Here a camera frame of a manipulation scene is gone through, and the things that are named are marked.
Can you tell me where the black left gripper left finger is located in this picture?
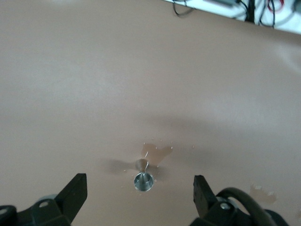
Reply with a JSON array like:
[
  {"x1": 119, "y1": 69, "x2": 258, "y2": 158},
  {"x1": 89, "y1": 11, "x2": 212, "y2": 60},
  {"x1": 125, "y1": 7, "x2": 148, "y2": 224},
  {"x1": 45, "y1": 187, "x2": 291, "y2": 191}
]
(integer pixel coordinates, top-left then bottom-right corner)
[{"x1": 0, "y1": 173, "x2": 88, "y2": 226}]

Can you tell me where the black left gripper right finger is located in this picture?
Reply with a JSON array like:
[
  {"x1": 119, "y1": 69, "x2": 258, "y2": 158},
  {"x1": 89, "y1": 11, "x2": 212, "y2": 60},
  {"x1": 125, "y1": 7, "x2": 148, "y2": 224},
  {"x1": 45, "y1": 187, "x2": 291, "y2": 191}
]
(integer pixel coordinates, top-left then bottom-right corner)
[{"x1": 189, "y1": 174, "x2": 253, "y2": 226}]

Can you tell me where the steel jigger measuring cup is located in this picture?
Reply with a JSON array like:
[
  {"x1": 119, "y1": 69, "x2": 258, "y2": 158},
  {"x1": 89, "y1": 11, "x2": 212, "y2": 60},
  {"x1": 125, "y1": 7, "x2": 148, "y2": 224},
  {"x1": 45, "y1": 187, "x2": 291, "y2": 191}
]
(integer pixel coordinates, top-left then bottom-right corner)
[{"x1": 133, "y1": 159, "x2": 155, "y2": 193}]

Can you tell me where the large brown liquid puddle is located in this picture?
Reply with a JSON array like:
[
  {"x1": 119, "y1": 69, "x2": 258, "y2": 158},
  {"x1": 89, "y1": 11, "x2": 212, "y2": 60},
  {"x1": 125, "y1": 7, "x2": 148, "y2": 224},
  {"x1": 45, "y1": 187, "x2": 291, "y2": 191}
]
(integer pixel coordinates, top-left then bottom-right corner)
[{"x1": 249, "y1": 185, "x2": 278, "y2": 203}]

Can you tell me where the brown table mat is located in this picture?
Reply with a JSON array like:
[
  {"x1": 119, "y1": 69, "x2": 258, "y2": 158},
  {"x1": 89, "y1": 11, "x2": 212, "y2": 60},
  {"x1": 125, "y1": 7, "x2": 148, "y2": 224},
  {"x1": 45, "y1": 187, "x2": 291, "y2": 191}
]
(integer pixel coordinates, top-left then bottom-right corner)
[{"x1": 0, "y1": 0, "x2": 301, "y2": 226}]

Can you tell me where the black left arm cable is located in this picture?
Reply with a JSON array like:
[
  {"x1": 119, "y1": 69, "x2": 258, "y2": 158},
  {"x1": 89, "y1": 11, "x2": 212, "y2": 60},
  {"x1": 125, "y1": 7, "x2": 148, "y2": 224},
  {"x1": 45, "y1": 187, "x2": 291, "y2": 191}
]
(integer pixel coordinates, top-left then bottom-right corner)
[{"x1": 216, "y1": 187, "x2": 283, "y2": 226}]

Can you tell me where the black looped floor cable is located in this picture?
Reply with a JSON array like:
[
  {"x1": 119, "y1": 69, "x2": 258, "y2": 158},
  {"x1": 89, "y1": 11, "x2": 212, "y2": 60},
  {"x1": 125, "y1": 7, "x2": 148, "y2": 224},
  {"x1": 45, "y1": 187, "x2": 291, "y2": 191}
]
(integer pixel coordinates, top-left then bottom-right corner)
[{"x1": 173, "y1": 0, "x2": 196, "y2": 16}]

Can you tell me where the black floor cable bundle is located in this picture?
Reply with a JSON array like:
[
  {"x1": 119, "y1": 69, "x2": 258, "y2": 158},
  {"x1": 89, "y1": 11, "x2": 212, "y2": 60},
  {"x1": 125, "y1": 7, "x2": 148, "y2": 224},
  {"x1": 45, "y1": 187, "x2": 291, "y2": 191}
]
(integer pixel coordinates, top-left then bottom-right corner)
[{"x1": 235, "y1": 0, "x2": 301, "y2": 29}]

